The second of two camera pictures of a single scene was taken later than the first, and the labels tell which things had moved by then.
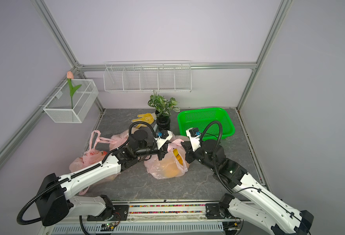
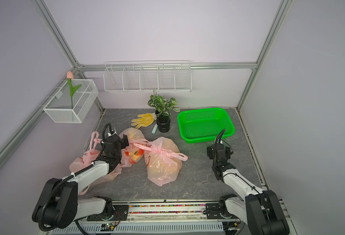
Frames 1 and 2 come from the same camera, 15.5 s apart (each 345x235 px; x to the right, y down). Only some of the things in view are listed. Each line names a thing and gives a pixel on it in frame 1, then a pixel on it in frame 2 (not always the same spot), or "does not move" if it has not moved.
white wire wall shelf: (161, 76) does not move
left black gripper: (162, 151) → (124, 141)
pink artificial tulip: (70, 76) does not move
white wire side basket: (59, 107) does not move
